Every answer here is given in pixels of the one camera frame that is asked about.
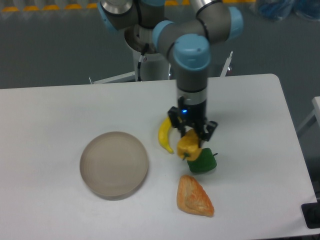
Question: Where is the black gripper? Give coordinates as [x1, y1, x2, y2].
[167, 96, 218, 148]

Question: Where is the yellow bell pepper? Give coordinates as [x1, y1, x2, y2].
[177, 129, 202, 161]

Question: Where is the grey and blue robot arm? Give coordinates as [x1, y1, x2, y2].
[97, 0, 244, 145]

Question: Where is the green bell pepper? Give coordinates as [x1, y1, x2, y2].
[187, 148, 217, 173]

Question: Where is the beige round plate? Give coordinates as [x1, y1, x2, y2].
[79, 131, 149, 200]

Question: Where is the yellow banana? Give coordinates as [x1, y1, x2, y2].
[157, 117, 174, 154]

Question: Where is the triangular golden pastry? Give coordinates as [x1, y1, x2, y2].
[176, 175, 215, 217]

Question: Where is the white furniture at right edge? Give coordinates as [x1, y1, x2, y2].
[296, 96, 320, 138]

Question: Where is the blue plastic bag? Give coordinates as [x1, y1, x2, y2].
[255, 0, 320, 22]

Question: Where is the black device at table edge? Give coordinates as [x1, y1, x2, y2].
[301, 202, 320, 229]

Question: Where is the white metal frame right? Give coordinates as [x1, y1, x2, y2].
[220, 51, 233, 77]

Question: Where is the white metal frame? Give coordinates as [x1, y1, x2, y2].
[88, 71, 136, 85]
[220, 51, 233, 77]

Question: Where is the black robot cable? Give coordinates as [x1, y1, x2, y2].
[136, 42, 150, 82]

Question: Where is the white metal frame left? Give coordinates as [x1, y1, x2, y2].
[88, 71, 136, 85]

